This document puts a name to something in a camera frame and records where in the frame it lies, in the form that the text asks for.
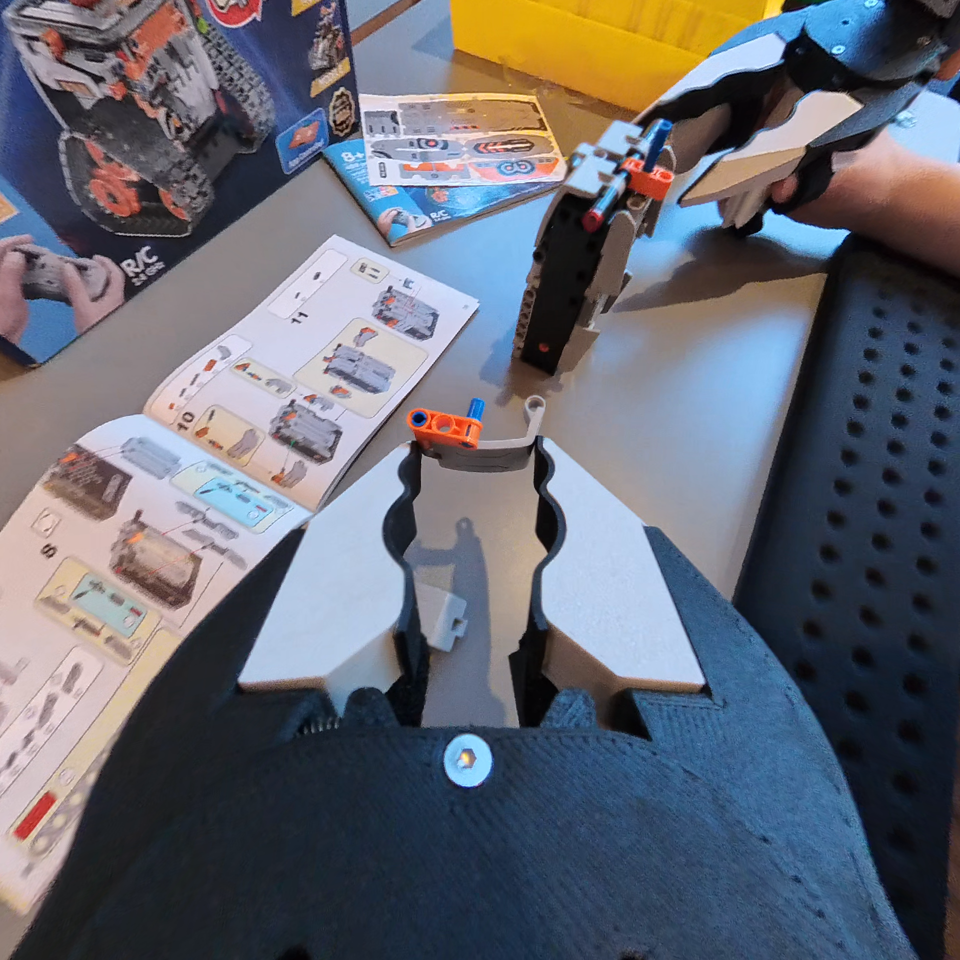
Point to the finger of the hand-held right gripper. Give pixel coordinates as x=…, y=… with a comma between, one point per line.
x=720, y=79
x=780, y=142

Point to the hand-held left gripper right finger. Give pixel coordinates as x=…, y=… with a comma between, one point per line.
x=615, y=600

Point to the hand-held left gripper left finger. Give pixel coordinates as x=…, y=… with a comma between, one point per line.
x=330, y=600

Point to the grey curved panel orange connector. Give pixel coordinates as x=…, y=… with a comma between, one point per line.
x=442, y=611
x=442, y=429

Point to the black grey building block assembly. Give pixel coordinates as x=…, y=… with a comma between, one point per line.
x=562, y=277

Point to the person's right forearm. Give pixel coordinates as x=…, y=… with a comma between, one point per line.
x=930, y=210

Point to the grey desk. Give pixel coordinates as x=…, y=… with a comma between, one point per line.
x=675, y=390

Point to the person's right hand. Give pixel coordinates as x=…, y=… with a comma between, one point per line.
x=862, y=187

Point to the yellow plastic bin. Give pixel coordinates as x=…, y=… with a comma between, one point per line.
x=600, y=52

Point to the open instruction booklet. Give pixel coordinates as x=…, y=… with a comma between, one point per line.
x=187, y=487

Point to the sticker sheet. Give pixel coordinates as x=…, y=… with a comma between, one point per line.
x=457, y=139

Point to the blue cover booklet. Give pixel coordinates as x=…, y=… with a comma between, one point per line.
x=420, y=214

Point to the blue toy set box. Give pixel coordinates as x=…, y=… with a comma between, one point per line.
x=150, y=150

